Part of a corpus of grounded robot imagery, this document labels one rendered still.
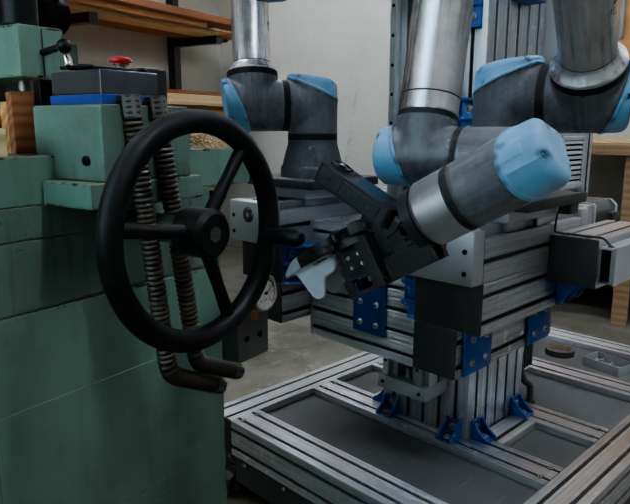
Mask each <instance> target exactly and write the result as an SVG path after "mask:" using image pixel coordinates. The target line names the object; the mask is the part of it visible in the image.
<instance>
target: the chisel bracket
mask: <svg viewBox="0 0 630 504"><path fill-rule="evenodd" d="M62 38H63V34H62V30H60V29H56V28H49V27H41V26H34V25H27V24H20V23H16V24H10V25H3V26H0V83H18V90H19V91H32V90H33V89H32V82H33V80H34V79H51V73H52V72H63V71H65V70H60V66H65V61H64V54H62V53H60V52H56V53H53V54H50V55H46V56H41V55H40V49H42V48H46V47H49V46H52V45H55V44H57V41H58V40H59V39H62Z"/></svg>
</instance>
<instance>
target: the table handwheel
mask: <svg viewBox="0 0 630 504"><path fill-rule="evenodd" d="M193 133H202V134H208V135H211V136H214V137H217V138H219V139H221V140H222V141H224V142H225V143H226V144H228V145H229V146H230V147H231V148H232V149H233V152H232V154H231V156H230V158H229V160H228V162H227V164H226V166H225V169H224V171H223V173H222V175H221V177H220V179H219V181H218V183H217V185H216V187H215V189H214V190H213V192H212V194H211V196H210V198H209V200H208V202H207V204H206V205H205V207H204V208H200V207H185V208H183V209H181V210H180V211H179V212H178V213H177V214H176V215H173V214H164V213H156V214H157V215H156V217H155V218H156V219H157V221H156V225H148V224H138V223H137V220H138V219H137V218H136V215H137V213H136V212H135V210H128V209H127V208H128V204H129V200H130V197H131V194H132V191H133V189H134V186H135V184H136V182H137V180H138V178H139V176H140V174H141V172H142V171H143V169H144V167H145V166H146V164H147V163H148V162H149V161H150V159H151V158H152V157H153V156H154V155H155V154H156V153H157V152H158V151H159V150H160V149H161V148H162V147H163V146H165V145H166V144H167V143H169V142H170V141H172V140H174V139H176V138H178V137H180V136H183V135H187V134H193ZM242 162H243V163H244V165H245V167H246V168H247V170H248V173H249V175H250V177H251V180H252V183H253V186H254V190H255V194H256V199H257V206H258V221H259V223H258V239H257V246H256V251H255V255H254V259H253V263H252V266H251V269H250V271H249V274H248V276H247V279H246V281H245V283H244V285H243V287H242V288H241V290H240V292H239V293H238V295H237V296H236V298H235V299H234V301H233V302H232V303H231V302H230V299H229V296H228V293H227V291H226V288H225V285H224V282H223V279H222V275H221V272H220V268H219V265H218V262H217V257H218V256H219V255H221V253H222V252H223V251H224V249H225V248H226V246H227V243H228V241H229V235H230V231H229V225H228V221H227V219H226V217H225V215H224V214H223V213H222V212H221V211H219V210H220V208H221V206H222V204H223V201H224V199H225V197H226V195H227V192H228V190H229V188H230V186H231V183H232V181H233V179H234V178H235V176H236V174H237V172H238V170H239V168H240V166H241V164H242ZM272 228H279V208H278V199H277V193H276V188H275V184H274V180H273V176H272V173H271V171H270V168H269V165H268V163H267V161H266V159H265V157H264V155H263V153H262V151H261V150H260V148H259V147H258V145H257V144H256V142H255V141H254V140H253V138H252V137H251V136H250V135H249V134H248V132H247V131H245V130H244V129H243V128H242V127H241V126H240V125H239V124H237V123H236V122H235V121H233V120H231V119H230V118H228V117H226V116H224V115H222V114H220V113H217V112H214V111H210V110H205V109H183V110H178V111H174V112H171V113H168V114H166V115H163V116H161V117H159V118H157V119H156V120H154V121H152V122H151V123H149V124H148V125H146V126H145V127H144V128H143V129H141V130H140V131H139V132H138V133H137V134H136V135H135V136H134V137H133V138H132V139H131V140H130V141H129V142H128V144H127V145H126V146H125V147H124V149H123V150H122V152H121V153H120V155H119V156H118V158H117V159H116V161H115V163H114V165H113V167H112V169H111V171H110V173H109V175H108V177H107V180H106V183H105V185H104V188H103V191H102V194H101V198H100V202H99V207H98V212H97V217H96V228H95V253H96V262H97V268H98V273H99V277H100V281H101V284H102V287H103V290H104V293H105V295H106V298H107V300H108V302H109V304H110V306H111V308H112V310H113V311H114V313H115V315H116V316H117V318H118V319H119V320H120V322H121V323H122V324H123V325H124V326H125V328H126V329H127V330H128V331H129V332H131V333H132V334H133V335H134V336H135V337H137V338H138V339H139V340H141V341H142V342H144V343H145V344H147V345H149V346H151V347H153V348H156V349H159V350H162V351H166V352H172V353H190V352H195V351H199V350H203V349H206V348H208V347H211V346H213V345H215V344H217V343H219V342H220V341H222V340H223V339H225V338H226V337H228V336H229V335H230V334H231V333H233V332H234V331H235V330H236V329H237V328H238V327H239V326H240V325H241V324H242V323H243V322H244V321H245V319H246V318H247V317H248V316H249V314H250V313H251V312H252V310H253V309H254V307H255V306H256V304H257V303H258V301H259V299H260V297H261V295H262V293H263V291H264V289H265V287H266V285H267V282H268V280H269V277H270V274H271V271H272V267H273V264H274V260H275V255H276V250H277V244H275V243H273V242H270V241H266V240H265V239H264V236H263V234H264V231H265V230H266V229H272ZM124 239H159V240H160V242H164V243H171V244H173V246H174V248H175V250H176V251H177V252H178V253H180V254H181V255H184V256H191V257H197V258H201V259H202V261H203V264H204V267H205V269H206V272H207V275H208V277H209V280H210V283H211V285H212V288H213V291H214V295H215V298H216V301H217V304H218V307H219V310H220V313H221V314H220V315H219V316H218V317H217V318H215V319H214V320H212V321H211V322H209V323H207V324H205V325H203V326H200V327H197V328H193V329H175V328H171V327H168V326H166V325H164V324H162V323H160V322H158V321H157V320H155V319H154V318H153V317H152V316H151V315H150V314H149V313H148V312H147V311H146V310H145V309H144V307H143V306H142V305H141V303H140V302H139V300H138V299H137V297H136V295H135V293H134V291H133V288H132V286H131V283H130V280H129V277H128V273H127V269H126V264H125V257H124Z"/></svg>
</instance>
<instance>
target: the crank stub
mask: <svg viewBox="0 0 630 504"><path fill-rule="evenodd" d="M263 236H264V239H265V240H266V241H270V242H273V243H275V244H279V245H283V246H287V247H296V248H298V247H300V246H301V245H302V244H303V243H304V242H305V235H304V233H303V232H302V231H301V230H300V229H294V228H272V229H266V230H265V231H264V234H263Z"/></svg>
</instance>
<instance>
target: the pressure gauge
mask: <svg viewBox="0 0 630 504"><path fill-rule="evenodd" d="M273 282H274V283H273ZM272 284H273V285H272ZM271 285H272V287H271ZM270 287H271V288H270ZM269 288H270V290H269ZM268 290H269V292H268ZM265 292H268V294H267V295H265ZM277 294H278V286H277V282H276V280H275V278H274V277H273V276H271V275H270V277H269V280H268V282H267V285H266V287H265V289H264V291H263V293H262V295H261V297H260V299H259V301H258V303H257V304H256V306H255V307H254V309H253V310H252V312H251V313H250V319H251V320H257V319H258V310H259V311H261V312H266V311H268V310H269V309H271V308H272V306H273V305H274V303H275V301H276V298H277Z"/></svg>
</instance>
